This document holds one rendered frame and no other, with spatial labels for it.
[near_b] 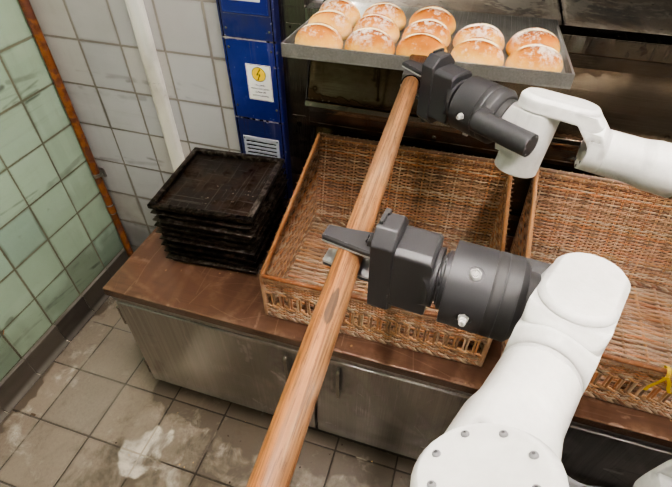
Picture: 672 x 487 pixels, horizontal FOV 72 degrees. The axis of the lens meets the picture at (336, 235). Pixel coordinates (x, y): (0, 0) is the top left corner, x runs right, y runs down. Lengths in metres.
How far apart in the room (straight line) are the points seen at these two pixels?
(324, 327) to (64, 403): 1.62
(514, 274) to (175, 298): 1.02
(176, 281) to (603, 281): 1.12
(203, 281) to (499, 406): 1.09
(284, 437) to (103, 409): 1.56
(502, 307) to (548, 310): 0.05
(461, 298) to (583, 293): 0.10
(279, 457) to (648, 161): 0.61
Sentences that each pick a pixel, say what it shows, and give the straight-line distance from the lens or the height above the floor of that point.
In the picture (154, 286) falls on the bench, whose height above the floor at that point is 0.58.
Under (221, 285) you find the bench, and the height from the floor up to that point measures 0.58.
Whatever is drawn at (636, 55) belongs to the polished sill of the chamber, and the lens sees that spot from 1.27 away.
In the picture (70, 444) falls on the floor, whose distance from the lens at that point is 1.90.
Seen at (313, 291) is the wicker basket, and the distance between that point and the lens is 1.09.
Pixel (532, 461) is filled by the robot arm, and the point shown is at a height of 1.31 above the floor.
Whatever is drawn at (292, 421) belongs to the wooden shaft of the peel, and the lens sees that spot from 0.39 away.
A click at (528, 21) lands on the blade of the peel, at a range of 1.26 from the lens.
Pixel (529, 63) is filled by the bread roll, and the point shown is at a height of 1.21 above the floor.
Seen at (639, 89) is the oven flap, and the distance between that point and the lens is 1.33.
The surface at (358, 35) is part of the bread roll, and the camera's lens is 0.98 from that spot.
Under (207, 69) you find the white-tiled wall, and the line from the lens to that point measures 1.49.
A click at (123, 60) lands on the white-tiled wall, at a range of 1.66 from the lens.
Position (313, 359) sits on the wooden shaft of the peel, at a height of 1.20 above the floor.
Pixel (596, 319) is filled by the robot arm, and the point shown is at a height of 1.26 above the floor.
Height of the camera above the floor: 1.56
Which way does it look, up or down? 43 degrees down
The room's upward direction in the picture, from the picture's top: straight up
